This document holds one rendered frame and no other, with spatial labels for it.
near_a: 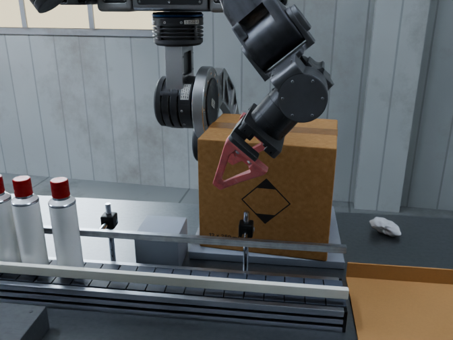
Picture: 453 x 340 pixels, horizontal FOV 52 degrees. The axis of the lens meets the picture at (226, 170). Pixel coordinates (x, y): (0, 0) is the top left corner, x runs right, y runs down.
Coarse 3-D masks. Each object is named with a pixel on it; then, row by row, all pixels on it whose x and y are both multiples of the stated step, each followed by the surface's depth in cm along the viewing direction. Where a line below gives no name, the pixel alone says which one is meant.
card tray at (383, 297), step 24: (360, 264) 101; (384, 264) 101; (360, 288) 99; (384, 288) 99; (408, 288) 99; (432, 288) 99; (360, 312) 91; (384, 312) 91; (408, 312) 91; (432, 312) 91; (360, 336) 85; (384, 336) 85; (408, 336) 85; (432, 336) 85
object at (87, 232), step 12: (48, 228) 97; (84, 228) 97; (156, 240) 94; (168, 240) 94; (180, 240) 94; (192, 240) 93; (204, 240) 93; (216, 240) 92; (228, 240) 92; (240, 240) 92; (252, 240) 92; (264, 240) 92; (276, 240) 92; (336, 252) 90
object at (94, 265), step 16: (160, 272) 96; (176, 272) 96; (192, 272) 96; (208, 272) 96; (224, 272) 96; (112, 288) 91; (128, 288) 91; (144, 288) 91; (160, 288) 91; (176, 288) 91; (192, 288) 91; (320, 304) 86; (336, 304) 86
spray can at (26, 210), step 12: (12, 180) 89; (24, 180) 89; (24, 192) 89; (12, 204) 89; (24, 204) 89; (36, 204) 91; (24, 216) 90; (36, 216) 91; (24, 228) 91; (36, 228) 92; (24, 240) 92; (36, 240) 93; (24, 252) 93; (36, 252) 93; (48, 264) 97
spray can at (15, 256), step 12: (0, 180) 90; (0, 192) 91; (0, 204) 90; (0, 216) 91; (12, 216) 93; (0, 228) 92; (12, 228) 94; (0, 240) 93; (12, 240) 94; (0, 252) 94; (12, 252) 95
